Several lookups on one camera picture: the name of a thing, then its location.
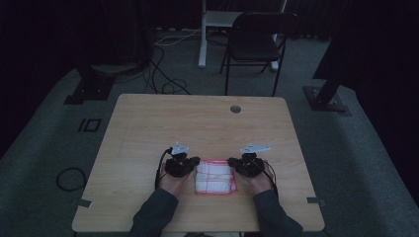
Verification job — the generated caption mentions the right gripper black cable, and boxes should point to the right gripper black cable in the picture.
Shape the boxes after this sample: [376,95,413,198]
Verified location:
[260,160,280,200]

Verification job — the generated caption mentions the person's right hand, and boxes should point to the person's right hand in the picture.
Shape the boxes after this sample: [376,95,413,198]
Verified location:
[241,160,275,196]

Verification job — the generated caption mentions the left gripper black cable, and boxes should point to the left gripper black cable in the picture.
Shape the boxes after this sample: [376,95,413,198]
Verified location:
[154,147,174,191]

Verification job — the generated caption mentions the white floor cable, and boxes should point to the white floor cable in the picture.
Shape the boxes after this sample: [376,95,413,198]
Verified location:
[153,29,203,47]

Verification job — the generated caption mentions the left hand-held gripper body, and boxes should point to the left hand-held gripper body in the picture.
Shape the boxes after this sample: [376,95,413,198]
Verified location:
[164,141,193,179]

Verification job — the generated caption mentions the black stand with slanted post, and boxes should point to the black stand with slanted post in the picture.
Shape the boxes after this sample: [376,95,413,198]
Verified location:
[302,77,349,115]

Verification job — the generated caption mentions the person's left hand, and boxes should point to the person's left hand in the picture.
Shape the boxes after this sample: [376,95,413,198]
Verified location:
[157,162,196,198]

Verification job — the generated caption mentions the grey tape strip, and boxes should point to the grey tape strip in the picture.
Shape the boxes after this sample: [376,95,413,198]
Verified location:
[305,197,327,207]

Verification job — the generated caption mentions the black folding chair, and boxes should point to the black folding chair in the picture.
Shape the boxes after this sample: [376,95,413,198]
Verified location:
[219,12,299,97]

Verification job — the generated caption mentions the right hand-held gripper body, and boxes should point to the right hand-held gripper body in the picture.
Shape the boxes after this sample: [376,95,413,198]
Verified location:
[237,142,273,179]

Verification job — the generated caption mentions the grey round stand base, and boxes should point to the grey round stand base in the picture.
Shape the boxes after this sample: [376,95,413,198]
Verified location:
[90,62,146,76]

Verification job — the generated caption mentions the dark curtain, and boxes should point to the dark curtain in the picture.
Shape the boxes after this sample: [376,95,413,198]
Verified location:
[311,0,419,205]

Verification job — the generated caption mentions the coiled black floor cable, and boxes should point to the coiled black floor cable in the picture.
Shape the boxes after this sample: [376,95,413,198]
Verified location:
[55,167,88,193]

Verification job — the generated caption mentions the white desk frame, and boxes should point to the white desk frame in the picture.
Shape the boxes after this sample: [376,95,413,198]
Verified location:
[198,0,288,72]

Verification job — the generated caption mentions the black stand base plate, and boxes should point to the black stand base plate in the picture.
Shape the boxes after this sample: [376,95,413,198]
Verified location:
[63,65,117,106]

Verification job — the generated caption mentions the white cloth with pink edge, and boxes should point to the white cloth with pink edge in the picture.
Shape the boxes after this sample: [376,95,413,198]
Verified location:
[194,158,239,196]

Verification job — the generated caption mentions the tangled black floor cables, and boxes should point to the tangled black floor cables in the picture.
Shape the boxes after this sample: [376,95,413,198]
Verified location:
[142,43,192,97]

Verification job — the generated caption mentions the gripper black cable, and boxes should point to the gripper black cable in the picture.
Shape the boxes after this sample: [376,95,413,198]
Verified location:
[260,160,280,200]
[154,147,174,191]

